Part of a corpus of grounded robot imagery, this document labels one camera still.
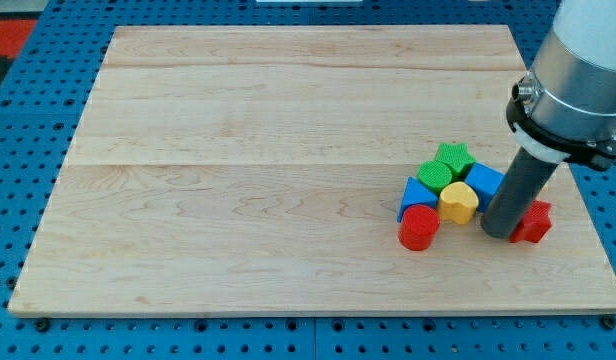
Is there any red star block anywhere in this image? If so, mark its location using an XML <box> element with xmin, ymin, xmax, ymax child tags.
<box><xmin>509</xmin><ymin>200</ymin><xmax>552</xmax><ymax>243</ymax></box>

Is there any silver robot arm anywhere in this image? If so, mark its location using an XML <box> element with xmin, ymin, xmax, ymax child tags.
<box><xmin>506</xmin><ymin>0</ymin><xmax>616</xmax><ymax>171</ymax></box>

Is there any green star block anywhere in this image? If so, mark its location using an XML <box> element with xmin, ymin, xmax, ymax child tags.
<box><xmin>434</xmin><ymin>142</ymin><xmax>476</xmax><ymax>180</ymax></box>

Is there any yellow heart block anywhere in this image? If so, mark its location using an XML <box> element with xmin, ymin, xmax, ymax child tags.
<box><xmin>437</xmin><ymin>182</ymin><xmax>480</xmax><ymax>225</ymax></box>

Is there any light wooden board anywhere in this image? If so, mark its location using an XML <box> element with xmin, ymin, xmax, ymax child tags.
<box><xmin>8</xmin><ymin>25</ymin><xmax>616</xmax><ymax>318</ymax></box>

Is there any blue triangle block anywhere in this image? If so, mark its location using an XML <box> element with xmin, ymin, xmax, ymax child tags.
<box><xmin>396</xmin><ymin>177</ymin><xmax>438</xmax><ymax>223</ymax></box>

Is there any red cylinder block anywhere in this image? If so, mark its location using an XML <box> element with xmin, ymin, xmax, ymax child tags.
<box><xmin>398</xmin><ymin>204</ymin><xmax>440</xmax><ymax>251</ymax></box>

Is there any green cylinder block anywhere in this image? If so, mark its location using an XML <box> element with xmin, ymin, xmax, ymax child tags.
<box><xmin>417</xmin><ymin>160</ymin><xmax>453</xmax><ymax>195</ymax></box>

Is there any blue cube block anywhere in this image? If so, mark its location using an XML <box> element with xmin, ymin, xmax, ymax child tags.
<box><xmin>464</xmin><ymin>163</ymin><xmax>504</xmax><ymax>213</ymax></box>

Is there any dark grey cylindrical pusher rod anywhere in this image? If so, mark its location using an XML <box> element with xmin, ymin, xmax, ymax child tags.
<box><xmin>480</xmin><ymin>148</ymin><xmax>557</xmax><ymax>239</ymax></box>

